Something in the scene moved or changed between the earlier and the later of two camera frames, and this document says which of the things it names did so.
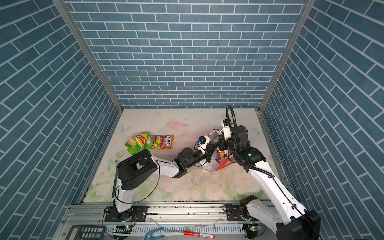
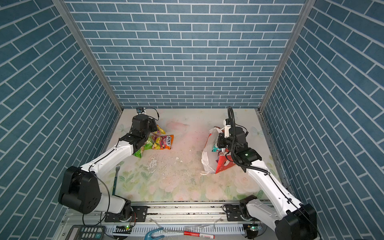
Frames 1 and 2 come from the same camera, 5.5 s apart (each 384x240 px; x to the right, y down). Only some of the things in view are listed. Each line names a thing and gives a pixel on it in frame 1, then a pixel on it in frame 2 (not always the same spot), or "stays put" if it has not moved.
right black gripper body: x=225 y=144 stays put
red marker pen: x=199 y=234 stays put
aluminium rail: x=80 y=214 stays put
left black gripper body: x=206 y=155 → x=151 y=127
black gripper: x=202 y=142 → x=140 y=110
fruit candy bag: x=162 y=142 stays put
